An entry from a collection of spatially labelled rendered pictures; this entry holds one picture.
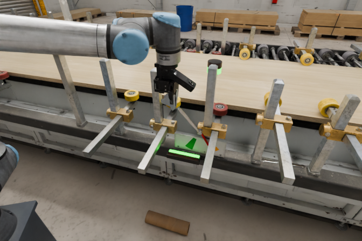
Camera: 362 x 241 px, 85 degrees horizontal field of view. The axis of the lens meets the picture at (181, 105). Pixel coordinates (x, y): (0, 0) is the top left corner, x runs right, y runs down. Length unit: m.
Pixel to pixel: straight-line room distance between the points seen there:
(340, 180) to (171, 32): 0.97
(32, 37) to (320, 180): 1.16
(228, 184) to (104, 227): 0.92
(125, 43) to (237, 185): 1.35
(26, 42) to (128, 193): 1.42
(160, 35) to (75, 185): 1.58
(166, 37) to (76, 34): 0.27
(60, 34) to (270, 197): 1.53
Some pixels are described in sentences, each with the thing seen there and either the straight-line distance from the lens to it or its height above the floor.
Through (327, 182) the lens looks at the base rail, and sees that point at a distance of 1.14.
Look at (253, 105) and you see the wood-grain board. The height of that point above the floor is 0.90.
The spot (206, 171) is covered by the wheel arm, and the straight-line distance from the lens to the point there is 0.77.
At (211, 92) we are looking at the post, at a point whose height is 1.06.
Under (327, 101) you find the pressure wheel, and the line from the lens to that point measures 1.15.
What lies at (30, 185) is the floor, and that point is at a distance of 2.18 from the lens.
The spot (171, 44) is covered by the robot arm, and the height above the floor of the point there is 1.27.
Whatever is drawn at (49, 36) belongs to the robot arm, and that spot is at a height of 1.35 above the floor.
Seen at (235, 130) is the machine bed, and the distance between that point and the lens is 1.22.
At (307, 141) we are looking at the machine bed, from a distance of 1.28.
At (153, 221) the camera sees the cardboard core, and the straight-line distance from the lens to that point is 1.58.
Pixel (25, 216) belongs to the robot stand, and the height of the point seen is 0.60.
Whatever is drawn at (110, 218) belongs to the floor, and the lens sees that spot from 1.72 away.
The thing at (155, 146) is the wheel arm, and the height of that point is 0.83.
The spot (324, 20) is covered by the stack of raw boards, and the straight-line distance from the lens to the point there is 6.93.
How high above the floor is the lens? 1.46
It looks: 33 degrees down
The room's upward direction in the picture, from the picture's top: straight up
